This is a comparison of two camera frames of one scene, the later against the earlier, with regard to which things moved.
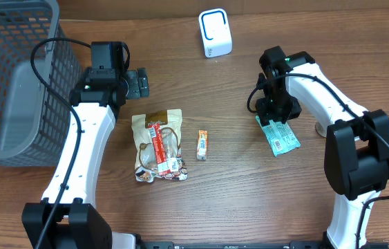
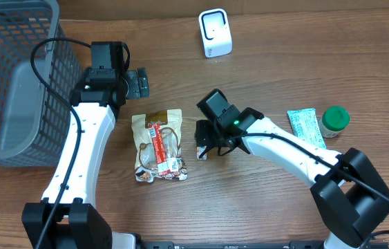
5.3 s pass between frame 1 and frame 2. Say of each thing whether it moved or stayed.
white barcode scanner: stayed
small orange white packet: stayed
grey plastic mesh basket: stayed
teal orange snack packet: moved
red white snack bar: stayed
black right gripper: moved
